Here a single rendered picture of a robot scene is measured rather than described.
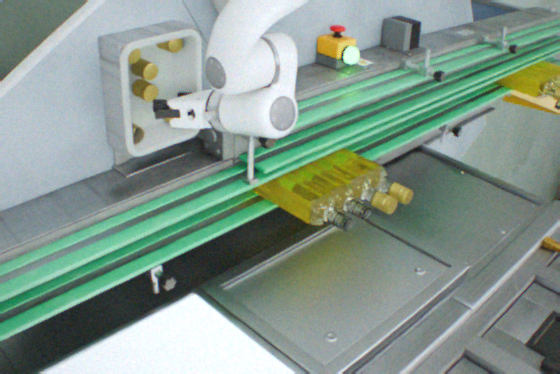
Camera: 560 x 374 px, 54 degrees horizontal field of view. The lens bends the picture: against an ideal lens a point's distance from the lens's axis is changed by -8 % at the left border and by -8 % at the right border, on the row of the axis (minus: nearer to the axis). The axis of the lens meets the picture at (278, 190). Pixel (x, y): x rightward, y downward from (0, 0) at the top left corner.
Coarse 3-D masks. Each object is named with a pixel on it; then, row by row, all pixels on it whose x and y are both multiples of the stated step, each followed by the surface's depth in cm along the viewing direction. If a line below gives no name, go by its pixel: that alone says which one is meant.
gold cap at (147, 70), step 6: (144, 60) 107; (132, 66) 107; (138, 66) 106; (144, 66) 105; (150, 66) 105; (156, 66) 106; (132, 72) 108; (138, 72) 106; (144, 72) 105; (150, 72) 106; (156, 72) 107; (144, 78) 106; (150, 78) 107
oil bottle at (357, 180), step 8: (320, 160) 129; (328, 160) 129; (336, 160) 129; (320, 168) 127; (328, 168) 126; (336, 168) 126; (344, 168) 126; (352, 168) 126; (336, 176) 124; (344, 176) 123; (352, 176) 123; (360, 176) 123; (352, 184) 121; (360, 184) 121; (368, 184) 122; (360, 192) 121; (360, 200) 123
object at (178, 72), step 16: (176, 32) 104; (192, 32) 106; (128, 48) 97; (144, 48) 108; (192, 48) 109; (128, 64) 107; (160, 64) 112; (176, 64) 114; (192, 64) 111; (128, 80) 100; (160, 80) 114; (176, 80) 116; (192, 80) 112; (128, 96) 102; (160, 96) 115; (176, 96) 118; (128, 112) 103; (144, 112) 114; (128, 128) 104; (144, 128) 116; (160, 128) 116; (176, 128) 117; (192, 128) 117; (128, 144) 106; (144, 144) 111; (160, 144) 112
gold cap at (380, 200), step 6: (378, 192) 120; (372, 198) 120; (378, 198) 119; (384, 198) 119; (390, 198) 118; (372, 204) 120; (378, 204) 119; (384, 204) 118; (390, 204) 118; (396, 204) 119; (384, 210) 118; (390, 210) 119
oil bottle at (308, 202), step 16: (288, 176) 122; (256, 192) 126; (272, 192) 122; (288, 192) 118; (304, 192) 117; (320, 192) 117; (288, 208) 120; (304, 208) 116; (320, 208) 114; (320, 224) 116
